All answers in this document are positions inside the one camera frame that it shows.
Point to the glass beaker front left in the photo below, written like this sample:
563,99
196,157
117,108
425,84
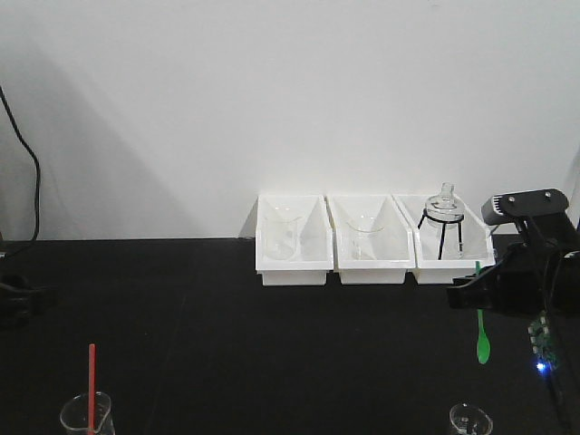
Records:
74,416

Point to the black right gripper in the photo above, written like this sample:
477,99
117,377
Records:
522,285

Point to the green circuit board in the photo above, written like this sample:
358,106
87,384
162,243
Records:
542,344

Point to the left white storage bin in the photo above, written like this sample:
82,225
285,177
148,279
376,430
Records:
314,256

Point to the black wire tripod stand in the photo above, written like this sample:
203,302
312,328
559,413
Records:
445,222

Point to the small glass beaker front right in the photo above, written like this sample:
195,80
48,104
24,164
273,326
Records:
467,419

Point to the green plastic spoon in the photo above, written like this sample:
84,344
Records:
483,347

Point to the glass beaker in middle bin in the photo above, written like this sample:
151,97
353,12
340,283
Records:
364,230

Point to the red plastic spoon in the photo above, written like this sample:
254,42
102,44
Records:
91,388

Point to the white storage bin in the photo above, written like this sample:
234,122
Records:
478,245
314,256
393,249

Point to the glass beaker in bin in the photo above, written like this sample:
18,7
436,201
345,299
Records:
281,233
364,230

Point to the middle white storage bin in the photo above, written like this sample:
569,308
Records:
393,249

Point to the right white storage bin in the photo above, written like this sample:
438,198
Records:
478,245

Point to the glass beaker in left bin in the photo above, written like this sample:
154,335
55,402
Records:
281,233

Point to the round glass flask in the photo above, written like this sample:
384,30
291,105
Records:
445,206

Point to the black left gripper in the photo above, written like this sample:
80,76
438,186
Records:
21,301

